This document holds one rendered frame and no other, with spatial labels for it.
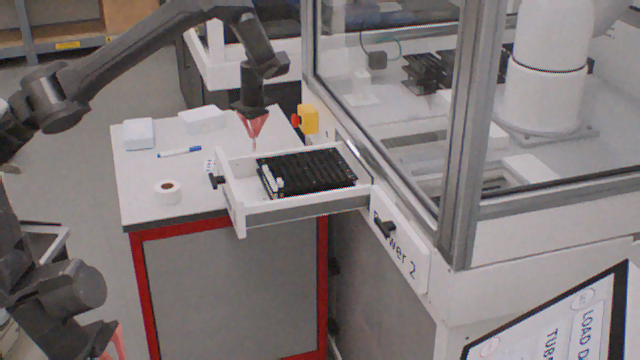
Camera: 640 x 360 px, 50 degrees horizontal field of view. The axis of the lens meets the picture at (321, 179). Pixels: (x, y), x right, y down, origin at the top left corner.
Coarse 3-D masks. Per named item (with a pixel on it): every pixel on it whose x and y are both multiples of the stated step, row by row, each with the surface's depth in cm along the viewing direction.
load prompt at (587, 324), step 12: (600, 300) 89; (576, 312) 91; (588, 312) 89; (600, 312) 87; (576, 324) 89; (588, 324) 87; (600, 324) 85; (576, 336) 87; (588, 336) 85; (600, 336) 83; (576, 348) 85; (588, 348) 83; (600, 348) 81
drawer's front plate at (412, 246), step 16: (384, 192) 158; (384, 208) 155; (400, 224) 147; (384, 240) 159; (400, 240) 149; (416, 240) 142; (400, 256) 150; (416, 256) 142; (416, 272) 143; (416, 288) 144
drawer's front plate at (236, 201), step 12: (216, 156) 177; (216, 168) 182; (228, 168) 168; (228, 180) 163; (228, 192) 166; (240, 192) 158; (228, 204) 169; (240, 204) 156; (240, 216) 158; (240, 228) 159
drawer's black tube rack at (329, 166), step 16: (272, 160) 178; (288, 160) 178; (304, 160) 178; (320, 160) 178; (336, 160) 178; (272, 176) 170; (288, 176) 171; (304, 176) 171; (320, 176) 170; (336, 176) 171; (352, 176) 171; (288, 192) 170; (304, 192) 169
